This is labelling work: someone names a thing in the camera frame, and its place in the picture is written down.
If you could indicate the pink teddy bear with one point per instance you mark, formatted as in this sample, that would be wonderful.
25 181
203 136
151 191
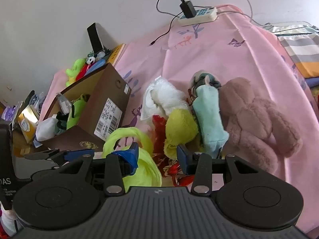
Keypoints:
251 119

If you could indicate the grey teal socks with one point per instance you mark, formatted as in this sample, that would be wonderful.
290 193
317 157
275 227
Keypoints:
206 78

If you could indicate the neon green plush toy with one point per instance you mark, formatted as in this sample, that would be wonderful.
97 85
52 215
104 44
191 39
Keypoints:
76 67

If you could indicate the neon yellow cloth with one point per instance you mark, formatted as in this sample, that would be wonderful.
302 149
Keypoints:
144 171

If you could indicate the green plush frog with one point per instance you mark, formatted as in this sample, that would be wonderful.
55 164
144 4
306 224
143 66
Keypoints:
74 114

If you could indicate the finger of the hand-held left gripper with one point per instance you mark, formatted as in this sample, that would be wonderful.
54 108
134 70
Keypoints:
77 154

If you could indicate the white cloth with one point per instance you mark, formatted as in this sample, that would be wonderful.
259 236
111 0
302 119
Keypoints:
47 128

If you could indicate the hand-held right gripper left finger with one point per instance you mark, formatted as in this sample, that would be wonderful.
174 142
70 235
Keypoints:
129 158

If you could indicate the purple folded cloth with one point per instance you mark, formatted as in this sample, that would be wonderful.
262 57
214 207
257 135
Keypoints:
312 87

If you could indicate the blue plush toy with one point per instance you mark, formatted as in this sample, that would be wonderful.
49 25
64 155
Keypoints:
98 64

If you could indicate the white fluffy towel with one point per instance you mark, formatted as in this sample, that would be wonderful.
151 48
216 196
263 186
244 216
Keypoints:
164 97

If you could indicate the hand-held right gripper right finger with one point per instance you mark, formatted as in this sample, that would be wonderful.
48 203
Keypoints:
183 159

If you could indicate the pink printed sheet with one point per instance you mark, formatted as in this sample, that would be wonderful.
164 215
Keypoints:
211 62

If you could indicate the red plush toy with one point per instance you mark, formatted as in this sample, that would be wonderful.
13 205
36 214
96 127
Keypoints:
83 73

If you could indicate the mint green cloth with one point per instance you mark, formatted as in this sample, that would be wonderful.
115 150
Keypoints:
208 119

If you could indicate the red patterned cloth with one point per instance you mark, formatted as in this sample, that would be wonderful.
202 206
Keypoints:
159 129

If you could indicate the clear plastic bottle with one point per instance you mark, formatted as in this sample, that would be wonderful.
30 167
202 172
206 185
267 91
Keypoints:
63 103

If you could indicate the black charger adapter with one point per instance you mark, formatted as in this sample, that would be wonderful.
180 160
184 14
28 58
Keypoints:
188 8

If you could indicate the yellow plush cloth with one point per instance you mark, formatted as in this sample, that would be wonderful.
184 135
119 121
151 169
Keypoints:
180 127

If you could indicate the yellow book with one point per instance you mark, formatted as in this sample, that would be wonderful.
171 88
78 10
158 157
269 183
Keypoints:
116 53

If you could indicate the yellow packet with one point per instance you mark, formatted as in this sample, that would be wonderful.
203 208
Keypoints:
27 124

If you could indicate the white power strip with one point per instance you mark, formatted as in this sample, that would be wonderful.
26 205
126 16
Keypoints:
206 15

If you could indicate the striped blanket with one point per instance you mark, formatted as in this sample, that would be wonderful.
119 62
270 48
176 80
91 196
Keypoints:
299 49

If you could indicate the small panda plush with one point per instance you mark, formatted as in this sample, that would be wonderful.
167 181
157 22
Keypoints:
90 59

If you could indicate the brown cardboard box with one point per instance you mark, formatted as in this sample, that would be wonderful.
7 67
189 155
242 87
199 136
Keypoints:
107 87

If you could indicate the black soft item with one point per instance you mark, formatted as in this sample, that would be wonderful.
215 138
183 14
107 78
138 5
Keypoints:
61 118

